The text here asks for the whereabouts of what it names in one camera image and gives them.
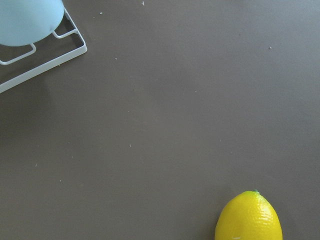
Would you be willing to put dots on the yellow lemon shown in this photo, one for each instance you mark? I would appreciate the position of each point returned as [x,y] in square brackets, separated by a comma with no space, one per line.
[248,216]

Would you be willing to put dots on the white wire cup rack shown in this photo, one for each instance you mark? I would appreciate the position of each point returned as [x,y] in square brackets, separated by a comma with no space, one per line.
[21,63]

